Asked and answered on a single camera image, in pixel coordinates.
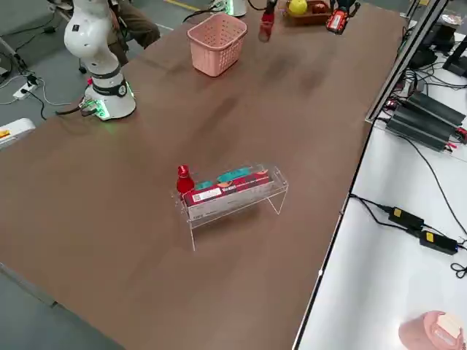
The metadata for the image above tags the red Coca-Cola bottle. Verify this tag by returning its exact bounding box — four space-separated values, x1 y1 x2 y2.
258 9 277 43
176 165 194 194

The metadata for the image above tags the white power strip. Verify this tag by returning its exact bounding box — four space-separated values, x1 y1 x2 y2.
12 82 39 100

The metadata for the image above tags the person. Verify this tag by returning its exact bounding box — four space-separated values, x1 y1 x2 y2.
105 0 161 66

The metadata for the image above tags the red snack box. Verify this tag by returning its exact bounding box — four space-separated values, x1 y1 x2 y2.
182 174 273 207

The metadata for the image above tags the yellow apple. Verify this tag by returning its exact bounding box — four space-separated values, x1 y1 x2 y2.
286 0 309 16

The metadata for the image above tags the black finned power supply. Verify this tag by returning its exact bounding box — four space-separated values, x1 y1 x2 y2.
406 90 467 128
385 105 463 152

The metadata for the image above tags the pink plastic basket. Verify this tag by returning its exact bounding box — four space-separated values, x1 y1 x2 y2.
187 13 249 78

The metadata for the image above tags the aluminium frame post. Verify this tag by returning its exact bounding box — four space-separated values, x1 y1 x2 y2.
364 0 450 125

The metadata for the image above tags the white box orange button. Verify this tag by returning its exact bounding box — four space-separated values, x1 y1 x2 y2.
0 117 36 151

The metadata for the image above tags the brown wicker basket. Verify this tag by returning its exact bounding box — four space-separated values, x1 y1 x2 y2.
280 0 335 27

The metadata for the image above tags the black monitor stand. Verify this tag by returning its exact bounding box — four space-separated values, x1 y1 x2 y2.
410 14 457 70

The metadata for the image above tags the black power adapter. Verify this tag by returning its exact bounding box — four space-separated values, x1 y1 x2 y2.
387 206 425 230
418 230 459 256

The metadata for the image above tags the pink round container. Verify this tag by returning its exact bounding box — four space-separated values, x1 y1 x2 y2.
397 309 467 350

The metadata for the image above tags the black adapter cable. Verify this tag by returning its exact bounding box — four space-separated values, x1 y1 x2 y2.
349 195 393 227

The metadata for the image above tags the clear acrylic shelf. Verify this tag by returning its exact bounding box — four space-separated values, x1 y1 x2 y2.
170 163 290 252

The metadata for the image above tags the orange black barcode scanner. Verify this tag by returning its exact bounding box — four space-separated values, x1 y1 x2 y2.
325 7 351 36

